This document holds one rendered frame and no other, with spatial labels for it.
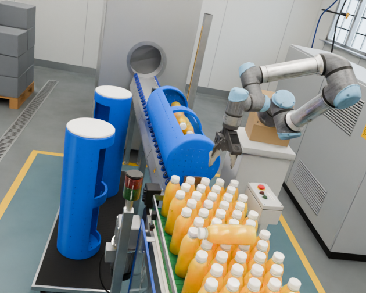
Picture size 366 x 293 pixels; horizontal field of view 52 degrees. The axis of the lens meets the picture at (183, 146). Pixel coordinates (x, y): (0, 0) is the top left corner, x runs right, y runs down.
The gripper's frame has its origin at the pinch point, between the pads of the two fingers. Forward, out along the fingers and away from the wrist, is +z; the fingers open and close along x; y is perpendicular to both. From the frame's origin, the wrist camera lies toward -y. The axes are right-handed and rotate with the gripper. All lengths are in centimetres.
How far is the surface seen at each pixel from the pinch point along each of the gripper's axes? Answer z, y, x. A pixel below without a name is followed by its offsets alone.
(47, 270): 106, 46, 74
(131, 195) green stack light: 2.4, -23.1, 41.3
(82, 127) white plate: 17, 68, 61
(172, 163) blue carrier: 12.0, 22.7, 16.1
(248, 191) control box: 14.5, 4.5, -19.1
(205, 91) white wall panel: 116, 515, -156
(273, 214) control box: 15.2, -12.3, -25.1
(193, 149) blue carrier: 3.6, 22.8, 7.0
